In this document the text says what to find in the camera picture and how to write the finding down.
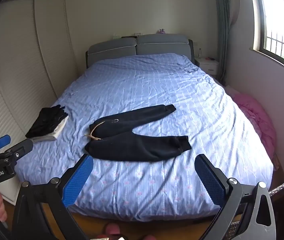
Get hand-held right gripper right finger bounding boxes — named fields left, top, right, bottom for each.
left=194, top=154, right=277, bottom=240

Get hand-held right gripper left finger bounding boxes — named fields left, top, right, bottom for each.
left=11, top=154, right=94, bottom=240

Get black pants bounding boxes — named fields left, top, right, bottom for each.
left=84, top=104, right=192, bottom=162

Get person's left hand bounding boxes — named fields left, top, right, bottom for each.
left=0, top=192, right=7, bottom=222

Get folded black clothes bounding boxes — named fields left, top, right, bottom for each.
left=25, top=105, right=69, bottom=138

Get folded white clothes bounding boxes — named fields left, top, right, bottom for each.
left=30, top=116, right=69, bottom=143

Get pink blanket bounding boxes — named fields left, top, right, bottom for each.
left=225, top=86, right=277, bottom=158

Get white louvred wardrobe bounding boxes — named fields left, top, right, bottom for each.
left=0, top=0, right=80, bottom=205

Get white nightstand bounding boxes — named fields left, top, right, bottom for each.
left=194, top=57, right=219, bottom=79

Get bed with blue floral sheet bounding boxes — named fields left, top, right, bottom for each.
left=15, top=53, right=274, bottom=222

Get grey padded headboard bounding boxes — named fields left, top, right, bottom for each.
left=86, top=33, right=195, bottom=68

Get green curtain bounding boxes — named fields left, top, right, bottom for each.
left=213, top=0, right=233, bottom=84

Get barred window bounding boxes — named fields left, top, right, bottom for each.
left=248, top=0, right=284, bottom=70

